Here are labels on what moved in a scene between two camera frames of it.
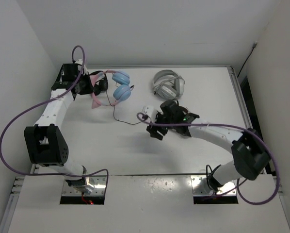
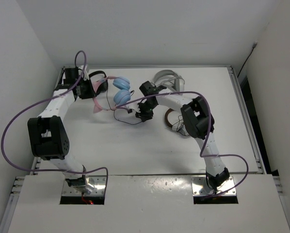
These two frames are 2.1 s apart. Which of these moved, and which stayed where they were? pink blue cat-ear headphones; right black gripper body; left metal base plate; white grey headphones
Moved: right black gripper body; pink blue cat-ear headphones
Stayed: white grey headphones; left metal base plate
